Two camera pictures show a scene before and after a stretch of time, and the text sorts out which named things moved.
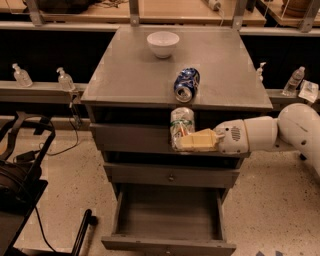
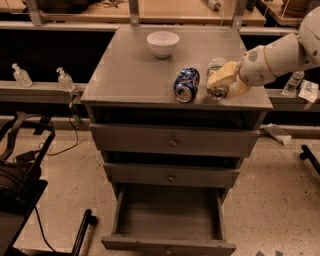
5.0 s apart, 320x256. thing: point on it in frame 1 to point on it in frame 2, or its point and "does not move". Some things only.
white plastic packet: x=309 y=91 does not move
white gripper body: x=230 y=136 to x=252 y=66
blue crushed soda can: x=185 y=84 does not move
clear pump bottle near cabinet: x=65 y=81 does not move
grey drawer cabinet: x=170 y=202 does not move
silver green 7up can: x=182 y=123 to x=220 y=89
